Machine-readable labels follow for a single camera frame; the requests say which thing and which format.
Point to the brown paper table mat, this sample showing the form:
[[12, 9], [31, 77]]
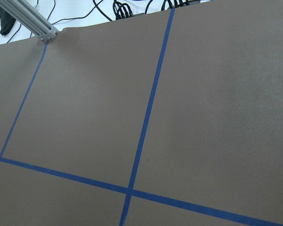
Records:
[[173, 118]]

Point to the black cloth on desk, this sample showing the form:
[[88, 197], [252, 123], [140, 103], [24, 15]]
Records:
[[6, 21]]

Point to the aluminium frame post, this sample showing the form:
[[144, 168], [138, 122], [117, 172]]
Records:
[[29, 17]]

